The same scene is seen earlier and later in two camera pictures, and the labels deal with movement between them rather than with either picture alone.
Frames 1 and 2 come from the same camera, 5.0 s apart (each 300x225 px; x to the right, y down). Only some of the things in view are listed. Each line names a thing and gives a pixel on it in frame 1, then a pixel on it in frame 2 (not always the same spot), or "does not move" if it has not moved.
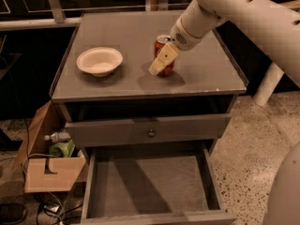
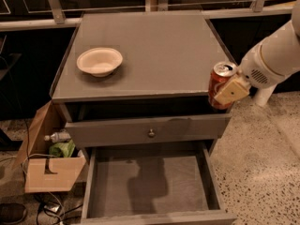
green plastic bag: [62, 149] does not move
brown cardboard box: [44, 172] does not move
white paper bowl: [100, 61] does not move
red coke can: [159, 43] -> [221, 75]
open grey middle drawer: [152, 183] does not move
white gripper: [182, 37] -> [253, 67]
